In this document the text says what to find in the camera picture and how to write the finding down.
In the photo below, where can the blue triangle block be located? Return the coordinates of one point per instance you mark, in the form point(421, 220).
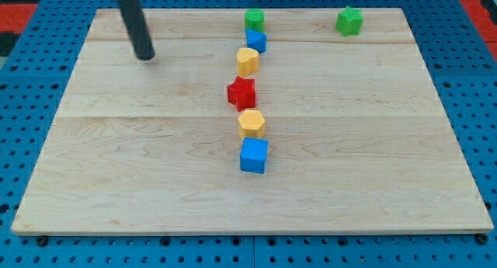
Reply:
point(256, 40)

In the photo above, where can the yellow hexagon block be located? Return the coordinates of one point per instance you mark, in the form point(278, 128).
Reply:
point(251, 123)

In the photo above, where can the light wooden board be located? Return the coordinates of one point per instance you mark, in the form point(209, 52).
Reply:
point(359, 142)

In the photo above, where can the blue cube block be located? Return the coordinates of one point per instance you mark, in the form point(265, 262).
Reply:
point(253, 155)

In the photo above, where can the red star block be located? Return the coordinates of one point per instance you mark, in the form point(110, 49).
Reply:
point(241, 93)

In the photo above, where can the yellow heart block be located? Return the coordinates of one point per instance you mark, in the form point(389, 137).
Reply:
point(247, 61)

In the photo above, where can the green cylinder block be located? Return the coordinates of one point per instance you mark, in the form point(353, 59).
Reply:
point(254, 19)

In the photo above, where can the green star block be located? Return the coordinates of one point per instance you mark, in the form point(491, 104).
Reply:
point(349, 21)

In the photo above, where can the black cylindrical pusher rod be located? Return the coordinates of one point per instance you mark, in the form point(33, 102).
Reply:
point(137, 29)

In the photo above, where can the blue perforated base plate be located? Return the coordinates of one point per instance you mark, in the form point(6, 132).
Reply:
point(33, 80)

